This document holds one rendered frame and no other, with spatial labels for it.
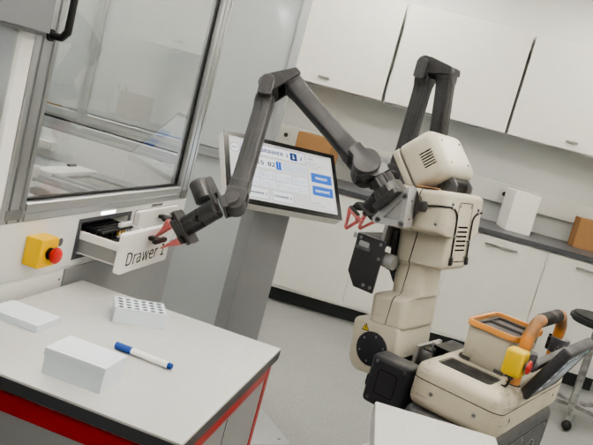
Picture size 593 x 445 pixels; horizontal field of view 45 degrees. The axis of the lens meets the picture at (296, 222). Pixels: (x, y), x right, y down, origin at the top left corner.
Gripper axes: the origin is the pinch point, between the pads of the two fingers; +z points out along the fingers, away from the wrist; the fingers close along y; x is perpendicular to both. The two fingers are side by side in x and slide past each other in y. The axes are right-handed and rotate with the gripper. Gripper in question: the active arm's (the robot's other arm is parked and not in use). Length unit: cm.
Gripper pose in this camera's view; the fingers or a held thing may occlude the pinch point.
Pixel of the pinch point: (160, 241)
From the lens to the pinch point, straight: 203.9
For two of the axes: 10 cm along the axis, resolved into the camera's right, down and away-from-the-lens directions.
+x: -2.4, 0.9, -9.7
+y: -4.8, -8.8, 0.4
